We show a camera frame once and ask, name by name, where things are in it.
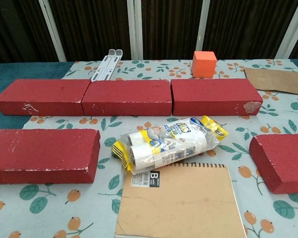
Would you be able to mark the white folding stand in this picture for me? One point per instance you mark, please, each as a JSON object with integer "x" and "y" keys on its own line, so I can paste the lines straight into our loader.
{"x": 106, "y": 67}

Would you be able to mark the red foam brick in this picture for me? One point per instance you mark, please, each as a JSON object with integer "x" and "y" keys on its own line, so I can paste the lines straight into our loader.
{"x": 39, "y": 94}
{"x": 283, "y": 161}
{"x": 126, "y": 96}
{"x": 39, "y": 151}

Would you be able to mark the teal table cover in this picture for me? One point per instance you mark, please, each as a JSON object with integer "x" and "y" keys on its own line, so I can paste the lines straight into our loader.
{"x": 5, "y": 72}

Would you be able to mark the floral tablecloth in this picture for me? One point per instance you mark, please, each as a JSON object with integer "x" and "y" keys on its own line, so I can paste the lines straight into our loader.
{"x": 238, "y": 124}

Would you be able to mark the dark pleated curtain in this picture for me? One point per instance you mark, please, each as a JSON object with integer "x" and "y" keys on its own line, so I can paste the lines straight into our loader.
{"x": 94, "y": 29}

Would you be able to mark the orange foam cube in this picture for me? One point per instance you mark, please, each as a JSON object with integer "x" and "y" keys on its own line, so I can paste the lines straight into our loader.
{"x": 203, "y": 64}

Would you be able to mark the white double frame post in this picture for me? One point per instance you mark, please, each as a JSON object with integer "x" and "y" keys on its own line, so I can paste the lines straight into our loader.
{"x": 135, "y": 29}

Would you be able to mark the plastic pack of white rolls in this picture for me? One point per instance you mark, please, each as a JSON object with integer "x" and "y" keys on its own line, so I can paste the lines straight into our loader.
{"x": 164, "y": 146}

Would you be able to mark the brown paper bag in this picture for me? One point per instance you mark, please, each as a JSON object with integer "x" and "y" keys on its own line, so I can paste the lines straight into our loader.
{"x": 275, "y": 80}

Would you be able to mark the kraft spiral notebook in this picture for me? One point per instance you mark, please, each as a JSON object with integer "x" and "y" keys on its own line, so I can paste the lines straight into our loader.
{"x": 178, "y": 203}

